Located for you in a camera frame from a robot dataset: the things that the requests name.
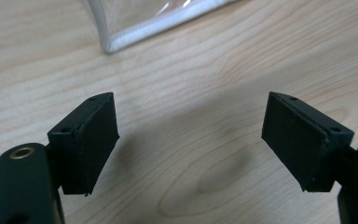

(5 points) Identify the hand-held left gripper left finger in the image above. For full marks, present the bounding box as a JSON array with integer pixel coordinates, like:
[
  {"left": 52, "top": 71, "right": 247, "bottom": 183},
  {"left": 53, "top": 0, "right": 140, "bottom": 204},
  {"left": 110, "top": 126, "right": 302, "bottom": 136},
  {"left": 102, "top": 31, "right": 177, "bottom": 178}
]
[{"left": 47, "top": 91, "right": 120, "bottom": 197}]

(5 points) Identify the clear plastic pouch white edge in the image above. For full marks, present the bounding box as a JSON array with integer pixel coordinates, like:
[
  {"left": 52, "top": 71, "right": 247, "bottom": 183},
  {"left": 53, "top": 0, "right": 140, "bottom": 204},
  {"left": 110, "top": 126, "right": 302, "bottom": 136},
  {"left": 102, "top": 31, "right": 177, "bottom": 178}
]
[{"left": 87, "top": 0, "right": 241, "bottom": 55}]

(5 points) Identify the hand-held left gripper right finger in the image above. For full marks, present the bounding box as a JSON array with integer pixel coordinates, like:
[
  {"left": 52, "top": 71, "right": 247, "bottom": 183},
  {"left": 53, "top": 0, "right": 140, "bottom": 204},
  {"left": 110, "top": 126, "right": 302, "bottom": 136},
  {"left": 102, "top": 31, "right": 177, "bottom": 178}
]
[{"left": 261, "top": 91, "right": 355, "bottom": 193}]

